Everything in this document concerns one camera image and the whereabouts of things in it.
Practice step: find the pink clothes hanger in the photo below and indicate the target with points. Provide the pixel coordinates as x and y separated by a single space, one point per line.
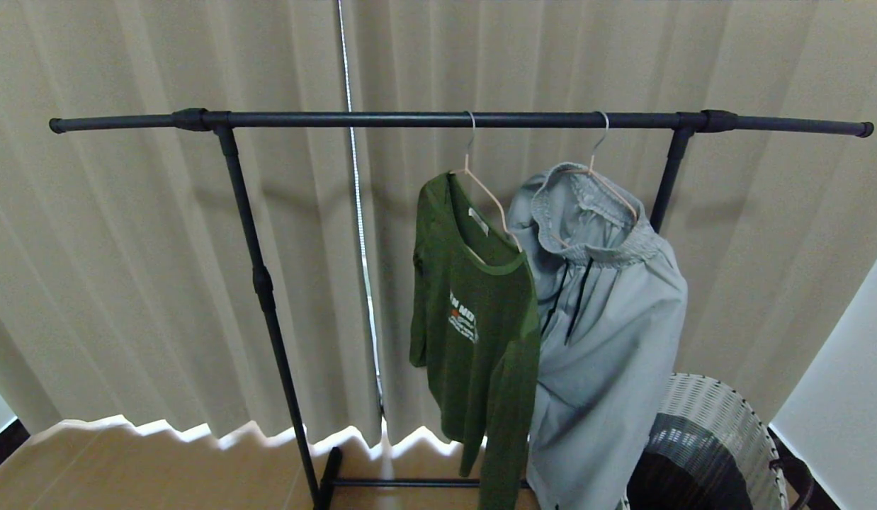
591 168
468 168

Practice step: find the green sleeveless shirt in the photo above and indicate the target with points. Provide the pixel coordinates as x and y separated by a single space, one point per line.
474 368

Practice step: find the pale grey garment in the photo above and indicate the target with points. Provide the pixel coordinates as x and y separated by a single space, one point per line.
608 354

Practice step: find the black clothes rack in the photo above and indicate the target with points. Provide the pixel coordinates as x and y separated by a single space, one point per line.
339 120

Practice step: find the white laundry basket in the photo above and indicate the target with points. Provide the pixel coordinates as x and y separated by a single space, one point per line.
722 404

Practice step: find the beige curtain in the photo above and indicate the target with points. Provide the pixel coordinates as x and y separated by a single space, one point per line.
127 71

